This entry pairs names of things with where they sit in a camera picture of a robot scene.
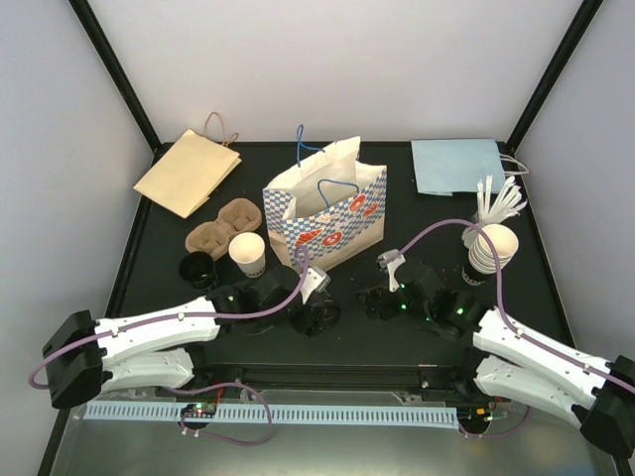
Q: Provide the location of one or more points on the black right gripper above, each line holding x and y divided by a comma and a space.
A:
372, 295

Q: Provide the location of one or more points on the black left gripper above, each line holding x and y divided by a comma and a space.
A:
313, 326

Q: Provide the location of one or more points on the blue checkered paper bag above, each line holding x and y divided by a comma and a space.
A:
328, 202

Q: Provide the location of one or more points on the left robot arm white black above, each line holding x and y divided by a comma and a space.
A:
87, 357

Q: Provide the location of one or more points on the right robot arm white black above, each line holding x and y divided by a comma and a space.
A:
513, 361

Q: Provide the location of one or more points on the white paper coffee cup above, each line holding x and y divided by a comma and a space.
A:
247, 251

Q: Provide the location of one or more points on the stack of black lids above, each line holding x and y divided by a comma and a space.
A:
252, 327

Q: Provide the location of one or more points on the stack of paper cups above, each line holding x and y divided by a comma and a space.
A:
492, 249

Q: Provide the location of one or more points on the brown cardboard cup carrier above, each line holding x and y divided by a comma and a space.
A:
213, 237

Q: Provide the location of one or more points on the small electronics board right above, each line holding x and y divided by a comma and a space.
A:
481, 415

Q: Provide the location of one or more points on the small electronics board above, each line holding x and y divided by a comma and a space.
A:
198, 410
481, 415

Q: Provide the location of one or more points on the light blue paper bag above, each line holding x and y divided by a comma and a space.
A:
445, 166

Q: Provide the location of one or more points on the small electronics board left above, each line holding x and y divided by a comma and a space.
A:
198, 410

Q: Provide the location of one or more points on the brown kraft paper bag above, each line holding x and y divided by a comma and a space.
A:
184, 177

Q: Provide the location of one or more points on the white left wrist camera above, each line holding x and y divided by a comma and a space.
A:
315, 282

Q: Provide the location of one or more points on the left black frame post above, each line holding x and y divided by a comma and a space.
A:
87, 18

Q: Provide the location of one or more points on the black frame post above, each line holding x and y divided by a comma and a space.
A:
576, 30
87, 18

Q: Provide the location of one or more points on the light blue slotted cable duct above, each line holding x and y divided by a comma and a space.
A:
279, 414

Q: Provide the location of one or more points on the right black frame post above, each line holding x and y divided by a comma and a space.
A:
576, 30

